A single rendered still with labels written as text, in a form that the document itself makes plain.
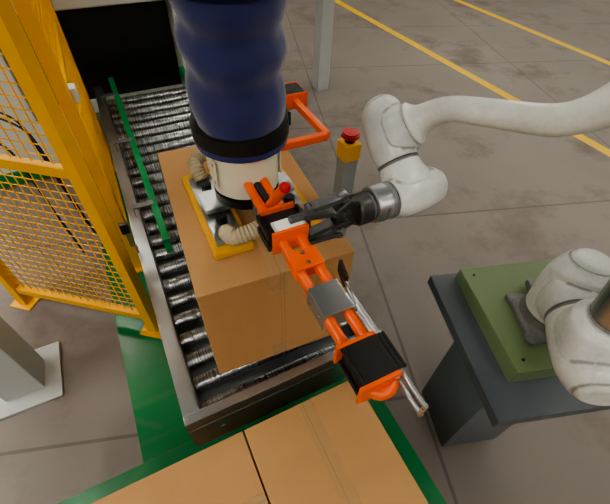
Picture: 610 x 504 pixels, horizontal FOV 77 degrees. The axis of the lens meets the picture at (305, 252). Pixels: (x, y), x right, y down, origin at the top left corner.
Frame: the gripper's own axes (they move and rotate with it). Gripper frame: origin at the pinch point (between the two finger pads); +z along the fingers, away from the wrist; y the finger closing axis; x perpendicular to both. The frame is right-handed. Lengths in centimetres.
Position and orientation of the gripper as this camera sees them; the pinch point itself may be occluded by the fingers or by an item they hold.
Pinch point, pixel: (287, 231)
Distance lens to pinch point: 83.1
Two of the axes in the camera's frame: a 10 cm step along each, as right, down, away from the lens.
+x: -4.4, -6.8, 5.9
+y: -0.4, 6.7, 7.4
